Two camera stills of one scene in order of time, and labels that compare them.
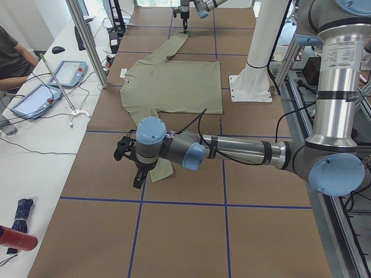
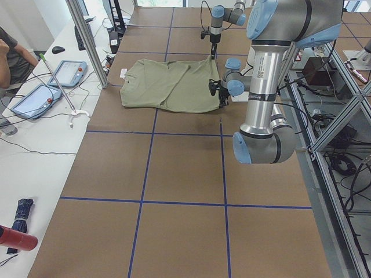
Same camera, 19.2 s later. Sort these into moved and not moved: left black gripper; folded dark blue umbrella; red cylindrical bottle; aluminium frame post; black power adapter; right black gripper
Moved: right black gripper; left black gripper
Not moved: red cylindrical bottle; black power adapter; folded dark blue umbrella; aluminium frame post
